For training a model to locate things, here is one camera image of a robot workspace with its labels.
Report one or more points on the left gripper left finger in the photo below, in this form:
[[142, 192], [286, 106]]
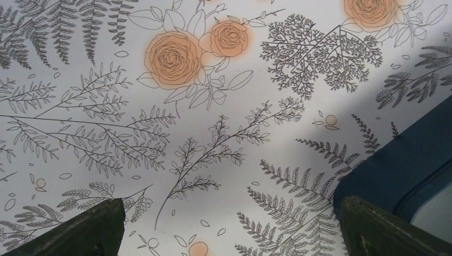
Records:
[[96, 231]]

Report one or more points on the dark blue plastic tray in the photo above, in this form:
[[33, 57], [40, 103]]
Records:
[[410, 177]]

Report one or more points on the floral patterned table mat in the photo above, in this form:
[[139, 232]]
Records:
[[224, 126]]

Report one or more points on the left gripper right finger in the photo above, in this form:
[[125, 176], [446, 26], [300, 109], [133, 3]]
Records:
[[369, 230]]

